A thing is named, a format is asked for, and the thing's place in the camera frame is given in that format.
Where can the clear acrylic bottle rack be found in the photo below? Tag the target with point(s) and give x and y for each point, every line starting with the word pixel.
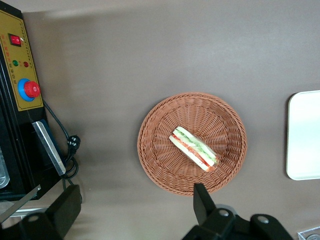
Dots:
pixel 311 233

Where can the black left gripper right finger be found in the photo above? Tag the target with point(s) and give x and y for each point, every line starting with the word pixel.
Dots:
pixel 203 205

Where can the round brown wicker basket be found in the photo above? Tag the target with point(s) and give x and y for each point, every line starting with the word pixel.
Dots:
pixel 162 150

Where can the steel pan inside machine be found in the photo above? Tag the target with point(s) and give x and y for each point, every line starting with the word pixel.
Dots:
pixel 3 172

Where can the red emergency stop button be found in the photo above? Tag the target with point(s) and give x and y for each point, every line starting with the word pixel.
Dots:
pixel 31 89

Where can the cream plastic serving tray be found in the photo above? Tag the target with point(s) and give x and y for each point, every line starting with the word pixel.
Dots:
pixel 305 135

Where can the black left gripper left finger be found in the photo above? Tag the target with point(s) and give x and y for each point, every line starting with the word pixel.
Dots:
pixel 62 207

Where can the triangle sandwich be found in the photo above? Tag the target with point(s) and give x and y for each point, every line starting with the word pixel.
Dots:
pixel 191 147

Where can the black sealing machine yellow panel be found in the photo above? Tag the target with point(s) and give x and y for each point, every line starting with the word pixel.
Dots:
pixel 22 130

